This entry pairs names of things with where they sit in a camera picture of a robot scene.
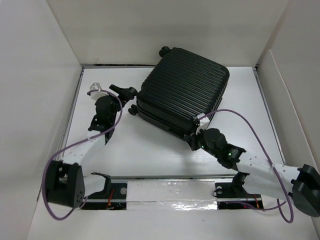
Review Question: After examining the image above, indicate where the silver mounting rail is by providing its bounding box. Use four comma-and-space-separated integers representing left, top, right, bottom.
83, 178, 264, 211

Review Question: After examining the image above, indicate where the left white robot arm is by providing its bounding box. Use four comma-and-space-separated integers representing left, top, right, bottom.
43, 83, 138, 209

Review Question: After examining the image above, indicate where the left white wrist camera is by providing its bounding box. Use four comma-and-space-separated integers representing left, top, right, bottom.
87, 82, 107, 101

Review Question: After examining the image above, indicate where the black hard-shell suitcase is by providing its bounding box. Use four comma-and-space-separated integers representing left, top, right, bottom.
128, 46, 230, 145

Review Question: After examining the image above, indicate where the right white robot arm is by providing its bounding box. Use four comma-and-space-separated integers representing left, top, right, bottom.
183, 128, 320, 218

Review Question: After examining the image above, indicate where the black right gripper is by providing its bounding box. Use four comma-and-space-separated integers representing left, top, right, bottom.
183, 125, 219, 159

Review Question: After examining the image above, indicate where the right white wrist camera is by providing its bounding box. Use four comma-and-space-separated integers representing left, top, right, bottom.
194, 113, 211, 135

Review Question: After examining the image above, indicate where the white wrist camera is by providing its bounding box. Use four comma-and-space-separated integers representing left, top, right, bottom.
194, 113, 211, 135
87, 82, 107, 101

